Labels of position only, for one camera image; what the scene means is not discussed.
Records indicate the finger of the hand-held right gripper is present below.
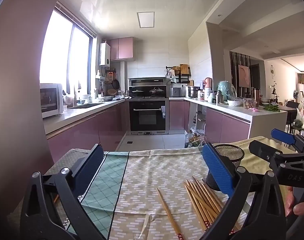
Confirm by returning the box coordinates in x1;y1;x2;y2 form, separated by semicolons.
271;128;304;155
249;140;304;165

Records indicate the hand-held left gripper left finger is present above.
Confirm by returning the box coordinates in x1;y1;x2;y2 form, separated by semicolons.
20;144;110;240

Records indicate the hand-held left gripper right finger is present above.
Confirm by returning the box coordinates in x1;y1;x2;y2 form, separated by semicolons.
199;142;286;240

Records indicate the black mesh utensil holder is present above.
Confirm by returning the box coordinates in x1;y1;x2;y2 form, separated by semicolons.
206;144;245;192

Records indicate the bundle of wooden chopsticks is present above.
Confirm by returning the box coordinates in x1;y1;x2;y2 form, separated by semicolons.
184;176;242;233

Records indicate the single wooden chopstick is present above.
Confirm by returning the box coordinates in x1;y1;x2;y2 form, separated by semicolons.
156;187;184;240

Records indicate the person's right hand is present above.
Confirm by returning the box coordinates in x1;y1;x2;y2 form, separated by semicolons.
285;186;304;217

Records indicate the hanging plastic bag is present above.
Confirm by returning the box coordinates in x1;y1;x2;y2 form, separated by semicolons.
293;107;304;129

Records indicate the black dining chair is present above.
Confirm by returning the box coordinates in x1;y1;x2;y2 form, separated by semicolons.
286;101;300;130

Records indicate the plastic bag of greens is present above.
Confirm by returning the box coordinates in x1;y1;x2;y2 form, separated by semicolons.
188;139;205;148

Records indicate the long pink base cabinet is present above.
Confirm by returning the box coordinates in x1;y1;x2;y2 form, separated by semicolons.
47;100;130;163

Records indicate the pink peninsula base cabinet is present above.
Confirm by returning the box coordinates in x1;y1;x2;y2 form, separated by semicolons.
206;107;251;144

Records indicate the plastic oil bottle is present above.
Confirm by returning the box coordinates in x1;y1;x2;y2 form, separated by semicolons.
184;130;195;148

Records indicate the tall white appliance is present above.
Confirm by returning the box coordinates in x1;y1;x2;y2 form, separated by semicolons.
297;83;304;105

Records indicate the beige and teal patterned tablecloth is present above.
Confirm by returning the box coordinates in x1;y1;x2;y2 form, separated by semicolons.
7;146;247;240

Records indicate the narrow pink base cabinet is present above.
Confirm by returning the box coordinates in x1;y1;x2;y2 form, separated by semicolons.
169;99;186;130

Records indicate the green appliance under plastic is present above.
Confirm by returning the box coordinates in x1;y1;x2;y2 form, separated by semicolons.
218;81;237;100

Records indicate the dark slatted partition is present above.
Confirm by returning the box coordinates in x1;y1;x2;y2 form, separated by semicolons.
229;51;252;98

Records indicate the black built-in oven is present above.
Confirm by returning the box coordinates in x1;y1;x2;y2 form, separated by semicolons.
128;99;169;135

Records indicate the white microwave oven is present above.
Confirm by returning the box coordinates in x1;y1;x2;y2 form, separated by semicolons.
40;83;65;119

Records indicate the stainless steel stock pot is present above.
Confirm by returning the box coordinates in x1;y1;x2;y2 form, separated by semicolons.
187;86;200;98

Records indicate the black pot with glass lid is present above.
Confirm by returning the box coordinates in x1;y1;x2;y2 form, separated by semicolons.
149;87;165;97
130;87;145;97

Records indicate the black range hood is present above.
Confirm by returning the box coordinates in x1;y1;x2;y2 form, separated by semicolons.
128;77;167;87

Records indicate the white water heater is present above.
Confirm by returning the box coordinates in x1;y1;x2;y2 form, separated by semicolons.
99;42;110;68

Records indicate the kitchen window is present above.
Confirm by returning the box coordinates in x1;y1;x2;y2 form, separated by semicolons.
39;9;95;105

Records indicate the square ceiling light panel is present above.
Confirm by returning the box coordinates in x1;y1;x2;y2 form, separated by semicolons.
137;12;155;28

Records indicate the framed wall picture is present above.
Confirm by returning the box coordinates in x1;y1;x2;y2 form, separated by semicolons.
238;64;250;87

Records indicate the black wall rack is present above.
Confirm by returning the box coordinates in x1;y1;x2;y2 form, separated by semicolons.
166;65;192;83

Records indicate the pink wall cabinet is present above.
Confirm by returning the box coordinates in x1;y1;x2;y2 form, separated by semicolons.
107;37;135;61

